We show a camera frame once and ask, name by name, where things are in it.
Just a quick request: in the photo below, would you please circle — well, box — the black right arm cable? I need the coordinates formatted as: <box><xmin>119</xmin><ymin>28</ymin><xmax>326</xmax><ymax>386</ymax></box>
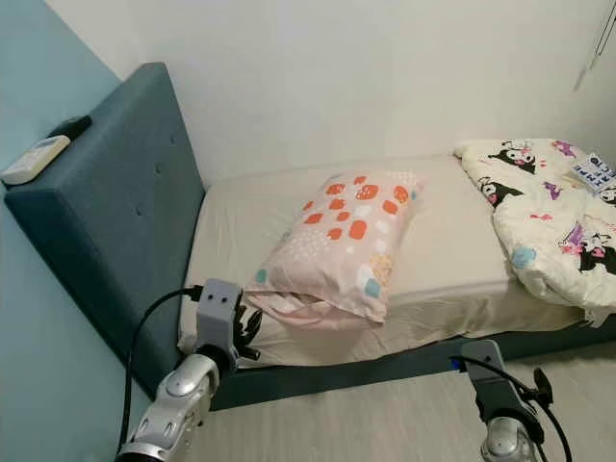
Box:
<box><xmin>450</xmin><ymin>356</ymin><xmax>575</xmax><ymax>462</ymax></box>

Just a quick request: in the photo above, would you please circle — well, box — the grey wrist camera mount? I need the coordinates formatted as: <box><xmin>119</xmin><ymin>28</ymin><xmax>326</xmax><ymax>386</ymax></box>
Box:
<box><xmin>462</xmin><ymin>339</ymin><xmax>513</xmax><ymax>396</ymax></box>
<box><xmin>195</xmin><ymin>278</ymin><xmax>244</xmax><ymax>349</ymax></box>

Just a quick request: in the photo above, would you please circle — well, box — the beige mattress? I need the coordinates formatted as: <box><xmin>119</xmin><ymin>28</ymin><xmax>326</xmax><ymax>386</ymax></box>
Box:
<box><xmin>178</xmin><ymin>154</ymin><xmax>616</xmax><ymax>369</ymax></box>

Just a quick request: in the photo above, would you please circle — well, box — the white remote control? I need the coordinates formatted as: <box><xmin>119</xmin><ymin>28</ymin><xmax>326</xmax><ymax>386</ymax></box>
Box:
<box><xmin>2</xmin><ymin>135</ymin><xmax>71</xmax><ymax>186</ymax></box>

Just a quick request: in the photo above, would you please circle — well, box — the teal fabric bed frame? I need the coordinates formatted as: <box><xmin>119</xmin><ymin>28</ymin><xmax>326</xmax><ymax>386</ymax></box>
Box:
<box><xmin>5</xmin><ymin>63</ymin><xmax>616</xmax><ymax>410</ymax></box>

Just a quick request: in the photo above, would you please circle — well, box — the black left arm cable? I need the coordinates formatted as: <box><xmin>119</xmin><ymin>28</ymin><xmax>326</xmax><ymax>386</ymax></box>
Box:
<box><xmin>120</xmin><ymin>286</ymin><xmax>201</xmax><ymax>449</ymax></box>

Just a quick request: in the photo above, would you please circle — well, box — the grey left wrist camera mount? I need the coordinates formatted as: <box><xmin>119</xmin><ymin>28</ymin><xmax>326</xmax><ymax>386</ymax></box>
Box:
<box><xmin>195</xmin><ymin>278</ymin><xmax>244</xmax><ymax>349</ymax></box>

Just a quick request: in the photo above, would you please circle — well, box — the pink pillow with orange spots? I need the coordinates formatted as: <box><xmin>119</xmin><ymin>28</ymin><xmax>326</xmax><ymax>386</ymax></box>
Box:
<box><xmin>244</xmin><ymin>170</ymin><xmax>427</xmax><ymax>328</ymax></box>

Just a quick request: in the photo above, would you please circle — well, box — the cream cartoon print quilt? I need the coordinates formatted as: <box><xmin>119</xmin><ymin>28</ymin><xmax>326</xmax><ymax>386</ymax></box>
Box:
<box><xmin>452</xmin><ymin>138</ymin><xmax>616</xmax><ymax>323</ymax></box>

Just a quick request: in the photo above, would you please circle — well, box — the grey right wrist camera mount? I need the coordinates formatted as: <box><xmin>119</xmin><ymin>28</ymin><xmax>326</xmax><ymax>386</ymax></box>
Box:
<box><xmin>462</xmin><ymin>339</ymin><xmax>513</xmax><ymax>396</ymax></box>

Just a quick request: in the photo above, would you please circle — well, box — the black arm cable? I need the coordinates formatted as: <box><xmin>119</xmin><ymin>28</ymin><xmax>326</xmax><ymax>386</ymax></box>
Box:
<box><xmin>450</xmin><ymin>356</ymin><xmax>575</xmax><ymax>462</ymax></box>
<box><xmin>120</xmin><ymin>286</ymin><xmax>201</xmax><ymax>449</ymax></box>

